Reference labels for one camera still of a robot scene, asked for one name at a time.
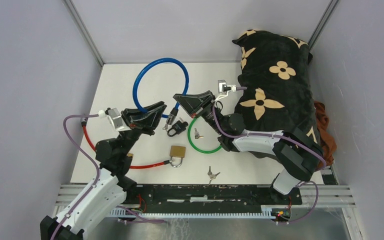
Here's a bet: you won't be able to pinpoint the red cable lock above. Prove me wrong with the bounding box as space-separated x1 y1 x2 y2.
80 117 171 170

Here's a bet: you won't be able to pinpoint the blue cable lock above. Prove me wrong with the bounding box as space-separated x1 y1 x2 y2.
132 57 190 124

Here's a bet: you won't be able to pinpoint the black floral pillow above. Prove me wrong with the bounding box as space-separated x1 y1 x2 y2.
232 29 321 144

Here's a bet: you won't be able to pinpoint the black padlock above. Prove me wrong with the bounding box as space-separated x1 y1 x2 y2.
167 120 189 137

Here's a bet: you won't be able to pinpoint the silver keys of brass padlock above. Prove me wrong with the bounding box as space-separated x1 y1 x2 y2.
207 166 221 185

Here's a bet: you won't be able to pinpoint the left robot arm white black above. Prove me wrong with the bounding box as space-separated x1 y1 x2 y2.
39 101 167 240

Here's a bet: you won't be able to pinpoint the brown cloth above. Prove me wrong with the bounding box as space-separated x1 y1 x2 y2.
314 101 337 167

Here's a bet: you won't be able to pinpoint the silver keys of green lock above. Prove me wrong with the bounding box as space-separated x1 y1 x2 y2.
194 128 204 139

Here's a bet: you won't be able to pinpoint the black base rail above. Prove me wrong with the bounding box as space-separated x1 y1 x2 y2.
122 184 303 219

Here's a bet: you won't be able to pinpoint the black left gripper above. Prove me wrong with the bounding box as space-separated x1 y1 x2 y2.
118 101 168 155

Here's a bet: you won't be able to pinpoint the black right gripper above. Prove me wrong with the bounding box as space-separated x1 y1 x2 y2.
173 91 225 136

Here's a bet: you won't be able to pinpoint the green cable lock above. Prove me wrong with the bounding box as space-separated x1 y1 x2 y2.
187 118 222 155

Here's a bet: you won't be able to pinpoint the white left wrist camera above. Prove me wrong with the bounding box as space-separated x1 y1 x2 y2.
97 108 130 132

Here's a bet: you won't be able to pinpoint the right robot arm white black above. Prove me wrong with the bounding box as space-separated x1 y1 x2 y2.
173 90 326 204

